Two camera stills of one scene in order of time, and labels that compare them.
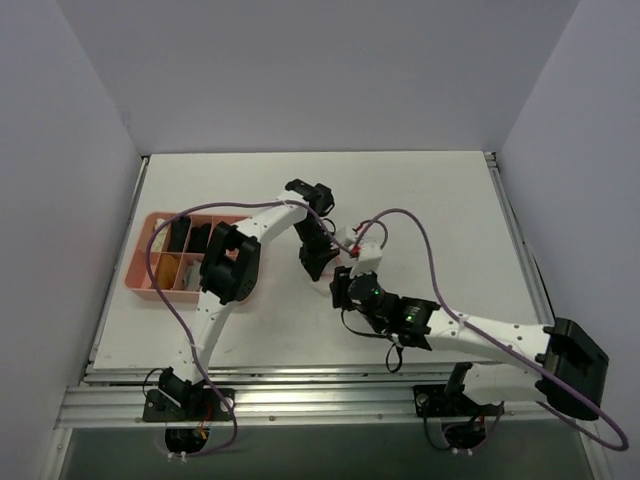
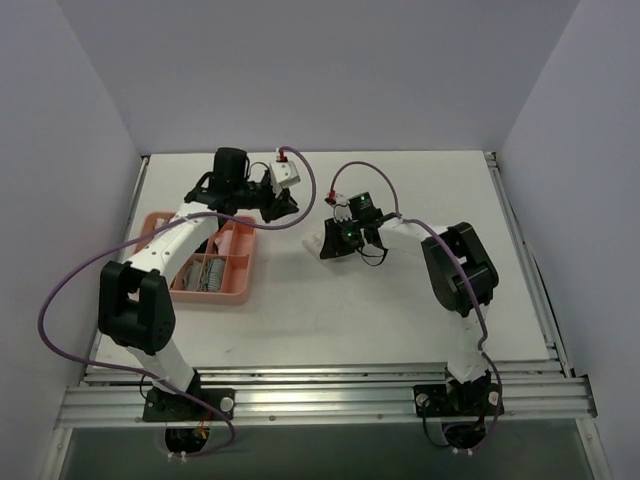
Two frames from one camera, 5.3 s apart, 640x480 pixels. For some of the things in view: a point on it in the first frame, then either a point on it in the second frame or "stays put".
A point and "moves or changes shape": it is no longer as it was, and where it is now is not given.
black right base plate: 431,400 stays put
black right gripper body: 340,288 → 336,242
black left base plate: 204,404 stays put
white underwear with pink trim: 344,258 moves or changes shape
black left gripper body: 314,255 → 273,201
